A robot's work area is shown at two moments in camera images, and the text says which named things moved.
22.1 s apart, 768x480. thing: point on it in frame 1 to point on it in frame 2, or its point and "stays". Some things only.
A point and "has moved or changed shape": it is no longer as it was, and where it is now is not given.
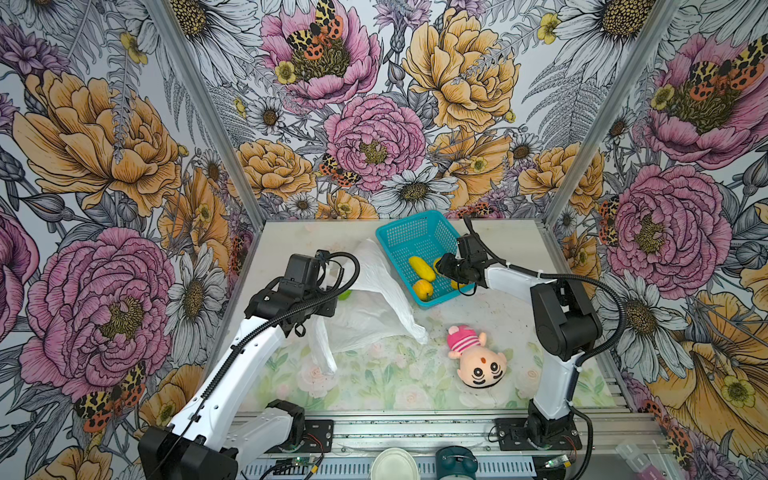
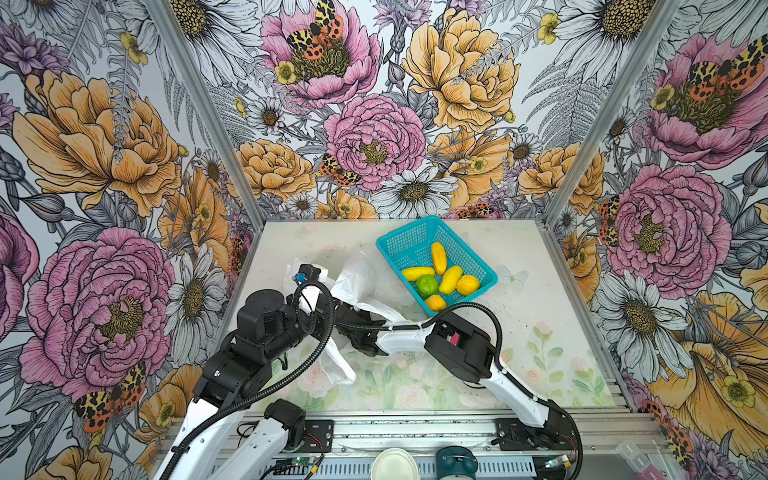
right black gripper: x=445 y=266 to x=366 y=314
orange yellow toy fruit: x=423 y=289 to x=435 y=303
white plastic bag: x=374 y=310 has moved or changed shape
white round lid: x=393 y=464 stays
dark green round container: x=456 y=460 stays
